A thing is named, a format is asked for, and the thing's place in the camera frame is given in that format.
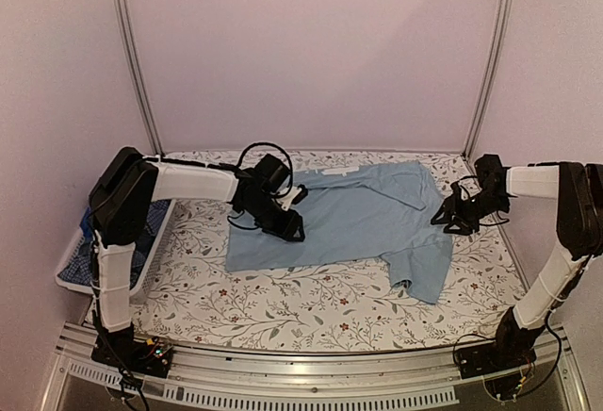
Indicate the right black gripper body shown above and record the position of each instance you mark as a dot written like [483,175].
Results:
[477,208]

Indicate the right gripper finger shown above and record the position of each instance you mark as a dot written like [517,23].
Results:
[456,225]
[445,214]

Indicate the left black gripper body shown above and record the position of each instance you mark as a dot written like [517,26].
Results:
[266,217]

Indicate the light blue t-shirt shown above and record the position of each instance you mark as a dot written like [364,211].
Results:
[376,211]

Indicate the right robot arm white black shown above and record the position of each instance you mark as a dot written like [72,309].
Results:
[577,191]

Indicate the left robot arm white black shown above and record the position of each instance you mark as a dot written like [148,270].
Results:
[120,201]

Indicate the white plastic laundry basket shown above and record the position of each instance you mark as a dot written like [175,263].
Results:
[140,291]

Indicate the floral patterned table mat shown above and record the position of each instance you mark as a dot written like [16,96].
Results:
[344,307]

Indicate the dark blue checkered shirt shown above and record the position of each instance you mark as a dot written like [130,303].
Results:
[76,273]

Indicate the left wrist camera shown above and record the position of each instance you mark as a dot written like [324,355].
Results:
[293,197]

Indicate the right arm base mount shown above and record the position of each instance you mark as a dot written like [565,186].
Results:
[475,355]

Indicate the right aluminium frame post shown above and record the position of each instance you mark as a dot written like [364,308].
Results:
[503,13]

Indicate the aluminium frame post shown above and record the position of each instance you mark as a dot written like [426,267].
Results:
[135,70]
[503,13]

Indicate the front aluminium rail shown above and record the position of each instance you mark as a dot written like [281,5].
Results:
[215,378]

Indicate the left aluminium frame post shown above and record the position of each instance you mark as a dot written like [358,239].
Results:
[135,70]

